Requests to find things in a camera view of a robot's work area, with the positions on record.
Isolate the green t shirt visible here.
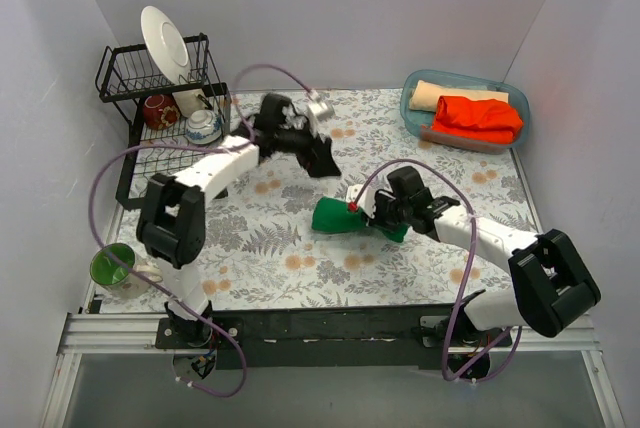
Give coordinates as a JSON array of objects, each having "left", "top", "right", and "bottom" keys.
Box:
[{"left": 311, "top": 197, "right": 409, "bottom": 243}]

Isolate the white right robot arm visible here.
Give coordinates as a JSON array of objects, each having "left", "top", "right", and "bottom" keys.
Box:
[{"left": 351, "top": 166, "right": 601, "bottom": 346}]

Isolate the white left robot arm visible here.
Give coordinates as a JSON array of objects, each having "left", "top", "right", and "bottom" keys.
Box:
[{"left": 136, "top": 91, "right": 341, "bottom": 348}]

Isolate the white blue teapot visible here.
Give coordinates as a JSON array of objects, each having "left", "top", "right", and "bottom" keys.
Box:
[{"left": 185, "top": 110, "right": 222, "bottom": 145}]

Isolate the clear blue plastic bin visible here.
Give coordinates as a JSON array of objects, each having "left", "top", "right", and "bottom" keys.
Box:
[{"left": 400, "top": 69, "right": 531, "bottom": 154}]

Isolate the white cup in rack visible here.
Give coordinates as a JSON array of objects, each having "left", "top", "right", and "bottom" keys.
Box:
[{"left": 172, "top": 83, "right": 214, "bottom": 118}]

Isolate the floral table mat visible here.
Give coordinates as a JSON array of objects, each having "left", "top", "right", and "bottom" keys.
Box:
[{"left": 98, "top": 89, "right": 561, "bottom": 313}]

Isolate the red floral bowl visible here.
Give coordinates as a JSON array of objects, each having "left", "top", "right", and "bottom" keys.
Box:
[{"left": 142, "top": 94, "right": 181, "bottom": 131}]

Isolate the beige rolled t shirt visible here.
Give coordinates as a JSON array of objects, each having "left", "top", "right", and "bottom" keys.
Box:
[{"left": 409, "top": 80, "right": 509, "bottom": 112}]

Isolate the orange rolled t shirt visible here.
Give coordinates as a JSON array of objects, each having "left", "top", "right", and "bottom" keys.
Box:
[{"left": 431, "top": 96, "right": 524, "bottom": 145}]

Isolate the white plate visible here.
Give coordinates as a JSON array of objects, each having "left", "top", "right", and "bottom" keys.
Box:
[{"left": 140, "top": 6, "right": 190, "bottom": 85}]

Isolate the green floral mug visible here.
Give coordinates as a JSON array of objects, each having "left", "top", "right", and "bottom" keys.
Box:
[{"left": 90, "top": 243, "right": 163, "bottom": 300}]

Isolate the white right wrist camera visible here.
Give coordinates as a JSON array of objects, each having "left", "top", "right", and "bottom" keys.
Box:
[{"left": 345, "top": 184, "right": 375, "bottom": 219}]

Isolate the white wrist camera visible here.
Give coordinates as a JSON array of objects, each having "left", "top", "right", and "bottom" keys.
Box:
[
  {"left": 345, "top": 184, "right": 375, "bottom": 219},
  {"left": 306, "top": 97, "right": 335, "bottom": 123}
]

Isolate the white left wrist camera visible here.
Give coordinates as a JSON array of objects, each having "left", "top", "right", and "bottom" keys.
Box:
[{"left": 306, "top": 97, "right": 335, "bottom": 123}]

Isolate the black wire dish rack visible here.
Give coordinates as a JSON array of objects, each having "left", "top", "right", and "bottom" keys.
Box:
[{"left": 94, "top": 33, "right": 231, "bottom": 210}]

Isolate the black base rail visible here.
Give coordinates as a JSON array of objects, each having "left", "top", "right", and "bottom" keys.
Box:
[{"left": 154, "top": 303, "right": 511, "bottom": 372}]

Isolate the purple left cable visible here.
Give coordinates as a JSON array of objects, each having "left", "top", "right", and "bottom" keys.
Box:
[{"left": 87, "top": 63, "right": 319, "bottom": 397}]

